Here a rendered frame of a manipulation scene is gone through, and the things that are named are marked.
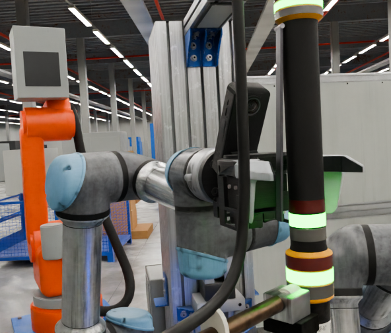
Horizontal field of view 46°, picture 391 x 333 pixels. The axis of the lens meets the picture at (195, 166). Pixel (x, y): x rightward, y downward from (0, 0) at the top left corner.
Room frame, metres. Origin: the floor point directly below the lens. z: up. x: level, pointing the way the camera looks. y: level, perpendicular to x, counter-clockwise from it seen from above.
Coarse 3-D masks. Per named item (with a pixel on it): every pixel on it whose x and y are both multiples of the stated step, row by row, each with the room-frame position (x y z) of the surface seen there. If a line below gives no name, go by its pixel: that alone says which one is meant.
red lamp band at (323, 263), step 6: (288, 258) 0.42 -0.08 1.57; (294, 258) 0.41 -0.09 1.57; (300, 258) 0.41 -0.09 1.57; (306, 258) 0.40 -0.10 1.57; (312, 258) 0.40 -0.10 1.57; (318, 258) 0.40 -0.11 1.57; (324, 258) 0.40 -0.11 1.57; (330, 258) 0.41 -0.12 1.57; (288, 264) 0.42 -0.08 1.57; (294, 264) 0.41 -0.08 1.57; (300, 264) 0.41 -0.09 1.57; (306, 264) 0.40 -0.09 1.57; (312, 264) 0.40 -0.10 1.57; (318, 264) 0.40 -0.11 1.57; (324, 264) 0.40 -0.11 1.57; (330, 264) 0.41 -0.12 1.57; (300, 270) 0.41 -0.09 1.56; (306, 270) 0.40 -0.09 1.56; (312, 270) 0.40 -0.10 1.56; (318, 270) 0.40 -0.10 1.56
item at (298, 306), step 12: (276, 288) 0.41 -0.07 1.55; (264, 300) 0.39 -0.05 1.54; (288, 300) 0.38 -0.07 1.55; (300, 300) 0.38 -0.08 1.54; (288, 312) 0.38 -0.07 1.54; (300, 312) 0.38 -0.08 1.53; (264, 324) 0.40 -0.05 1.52; (276, 324) 0.39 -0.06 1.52; (288, 324) 0.38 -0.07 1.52; (300, 324) 0.38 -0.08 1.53; (312, 324) 0.39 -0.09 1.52
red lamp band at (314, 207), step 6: (324, 198) 0.42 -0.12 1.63; (294, 204) 0.42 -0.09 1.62; (300, 204) 0.41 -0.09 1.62; (306, 204) 0.41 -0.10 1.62; (312, 204) 0.41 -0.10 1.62; (318, 204) 0.41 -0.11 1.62; (324, 204) 0.42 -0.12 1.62; (294, 210) 0.42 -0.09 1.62; (300, 210) 0.41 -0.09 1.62; (306, 210) 0.41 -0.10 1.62; (312, 210) 0.41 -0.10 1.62; (318, 210) 0.41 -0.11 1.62; (324, 210) 0.42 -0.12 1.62
